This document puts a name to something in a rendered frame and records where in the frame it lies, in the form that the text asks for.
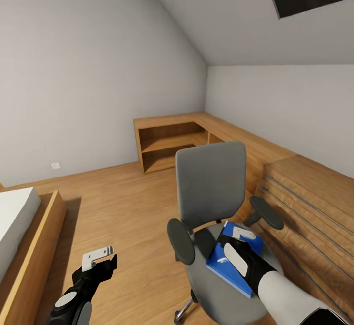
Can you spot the folder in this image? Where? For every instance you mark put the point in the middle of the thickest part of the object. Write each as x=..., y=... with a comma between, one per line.
x=226, y=270

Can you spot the bed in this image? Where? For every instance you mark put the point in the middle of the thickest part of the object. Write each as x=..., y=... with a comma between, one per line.
x=30, y=226

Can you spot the swivel chair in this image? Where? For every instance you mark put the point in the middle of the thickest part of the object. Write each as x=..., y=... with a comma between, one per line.
x=211, y=182

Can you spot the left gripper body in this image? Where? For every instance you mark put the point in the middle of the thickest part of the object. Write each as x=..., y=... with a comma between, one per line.
x=101, y=272

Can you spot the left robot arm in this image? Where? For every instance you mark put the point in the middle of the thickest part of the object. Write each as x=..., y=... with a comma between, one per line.
x=74, y=307

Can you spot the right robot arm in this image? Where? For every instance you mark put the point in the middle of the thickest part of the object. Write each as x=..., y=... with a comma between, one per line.
x=286, y=302

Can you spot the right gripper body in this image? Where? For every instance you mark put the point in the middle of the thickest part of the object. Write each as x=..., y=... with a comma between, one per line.
x=225, y=239

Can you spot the cabinet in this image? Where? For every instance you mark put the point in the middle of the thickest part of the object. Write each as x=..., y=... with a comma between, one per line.
x=316, y=246

